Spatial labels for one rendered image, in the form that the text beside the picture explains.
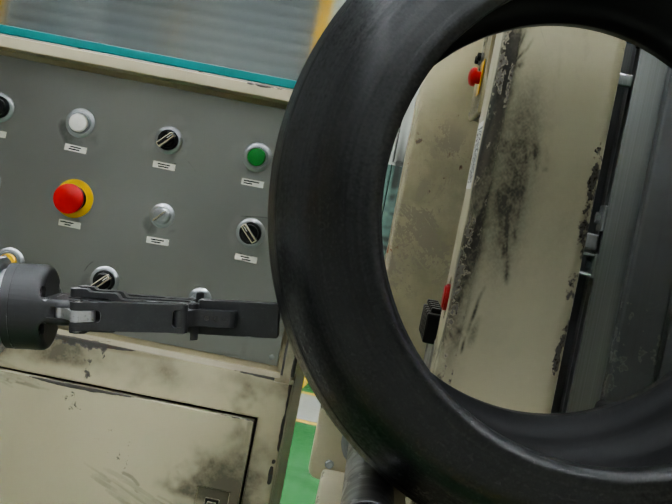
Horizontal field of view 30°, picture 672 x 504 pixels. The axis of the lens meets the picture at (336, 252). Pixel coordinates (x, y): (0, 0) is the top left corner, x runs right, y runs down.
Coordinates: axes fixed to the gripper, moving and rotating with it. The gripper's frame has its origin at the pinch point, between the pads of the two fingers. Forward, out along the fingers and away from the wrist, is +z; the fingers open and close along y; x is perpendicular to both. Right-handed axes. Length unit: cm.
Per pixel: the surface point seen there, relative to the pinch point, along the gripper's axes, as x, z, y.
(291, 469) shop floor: 101, -20, 392
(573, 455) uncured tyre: 13.1, 31.8, 14.2
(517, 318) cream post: 1.0, 26.8, 24.9
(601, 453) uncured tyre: 12.7, 34.5, 14.4
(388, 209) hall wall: 0, 15, 893
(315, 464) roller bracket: 17.3, 6.3, 22.3
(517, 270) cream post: -4.1, 26.5, 24.8
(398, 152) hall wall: -46, 20, 900
